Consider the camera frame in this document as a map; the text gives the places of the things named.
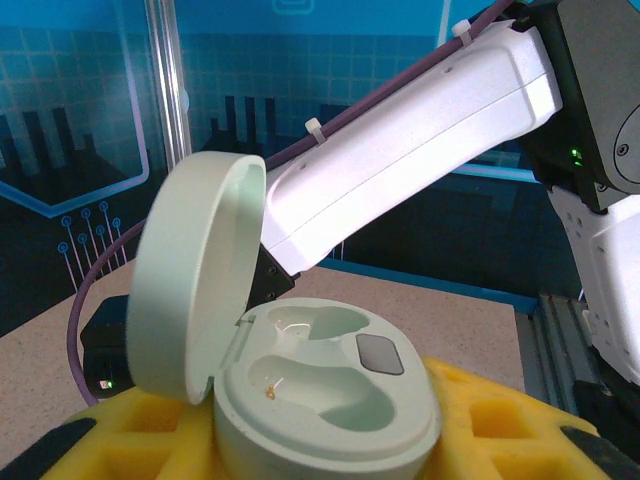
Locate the mint green charging case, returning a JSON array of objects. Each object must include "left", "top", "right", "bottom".
[{"left": 124, "top": 152, "right": 442, "bottom": 480}]

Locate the aluminium frame post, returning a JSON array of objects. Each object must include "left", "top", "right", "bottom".
[{"left": 144, "top": 0, "right": 194, "bottom": 174}]

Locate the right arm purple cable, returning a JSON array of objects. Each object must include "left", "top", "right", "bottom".
[{"left": 67, "top": 0, "right": 516, "bottom": 407}]

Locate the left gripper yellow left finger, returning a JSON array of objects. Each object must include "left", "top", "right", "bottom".
[{"left": 0, "top": 389, "right": 221, "bottom": 480}]

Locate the aluminium base beam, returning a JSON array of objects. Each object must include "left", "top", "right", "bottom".
[{"left": 514, "top": 293, "right": 606, "bottom": 416}]

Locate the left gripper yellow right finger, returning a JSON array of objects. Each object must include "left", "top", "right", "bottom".
[{"left": 422, "top": 355, "right": 640, "bottom": 480}]

